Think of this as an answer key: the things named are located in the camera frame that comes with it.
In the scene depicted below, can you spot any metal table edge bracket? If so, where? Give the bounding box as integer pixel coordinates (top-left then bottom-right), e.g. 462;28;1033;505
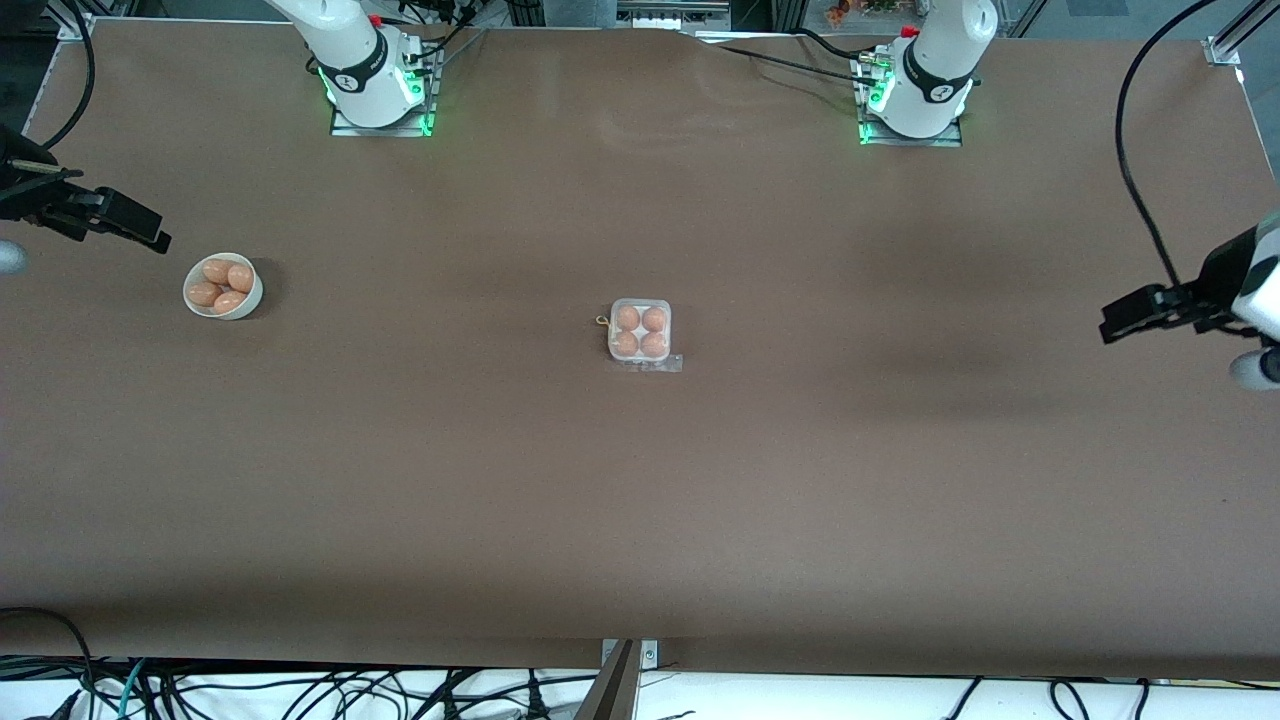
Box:
600;638;659;673

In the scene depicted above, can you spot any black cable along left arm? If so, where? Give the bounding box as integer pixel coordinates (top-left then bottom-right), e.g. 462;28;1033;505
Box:
1114;0;1223;293

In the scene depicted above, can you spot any white round bowl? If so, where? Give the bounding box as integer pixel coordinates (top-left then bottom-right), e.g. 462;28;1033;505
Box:
183;252;264;321

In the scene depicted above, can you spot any teal floor cable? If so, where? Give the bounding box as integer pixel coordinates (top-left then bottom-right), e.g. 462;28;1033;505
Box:
118;658;151;720

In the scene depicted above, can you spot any dark bar under table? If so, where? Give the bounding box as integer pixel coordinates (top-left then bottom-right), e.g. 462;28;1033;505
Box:
575;640;641;720

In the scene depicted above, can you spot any aluminium frame profile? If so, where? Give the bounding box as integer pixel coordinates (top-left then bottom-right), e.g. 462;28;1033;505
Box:
1203;0;1280;69
18;0;96;146

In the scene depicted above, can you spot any black base cable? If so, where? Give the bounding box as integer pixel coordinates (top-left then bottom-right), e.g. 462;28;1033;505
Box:
793;27;886;63
698;34;881;86

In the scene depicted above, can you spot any clear plastic egg carton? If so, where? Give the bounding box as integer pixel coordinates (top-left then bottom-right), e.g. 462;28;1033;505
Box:
606;297;684;375

